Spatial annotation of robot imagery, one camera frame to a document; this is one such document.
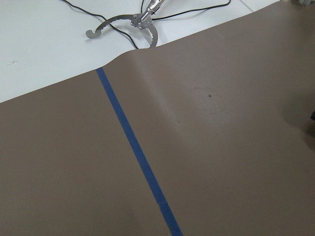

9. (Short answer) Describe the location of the metal stand with green tip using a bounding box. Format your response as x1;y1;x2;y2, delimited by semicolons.
86;0;164;48

